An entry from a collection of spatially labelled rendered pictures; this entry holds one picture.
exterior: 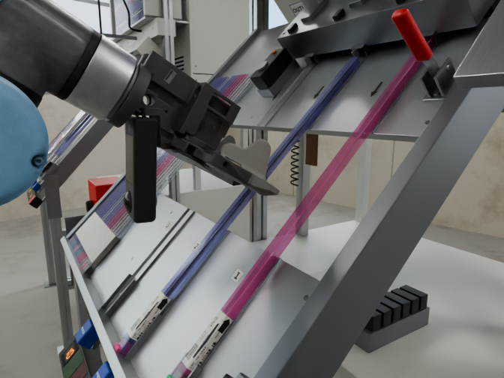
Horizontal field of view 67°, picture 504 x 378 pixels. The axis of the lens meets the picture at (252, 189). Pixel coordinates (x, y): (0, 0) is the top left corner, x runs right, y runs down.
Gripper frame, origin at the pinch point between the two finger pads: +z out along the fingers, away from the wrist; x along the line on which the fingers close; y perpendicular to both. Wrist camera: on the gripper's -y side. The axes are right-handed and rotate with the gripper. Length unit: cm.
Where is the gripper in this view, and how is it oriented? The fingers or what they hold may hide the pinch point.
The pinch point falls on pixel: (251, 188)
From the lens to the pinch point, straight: 50.4
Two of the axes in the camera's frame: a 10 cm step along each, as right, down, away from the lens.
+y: 4.4, -8.9, 0.9
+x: -5.3, -1.7, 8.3
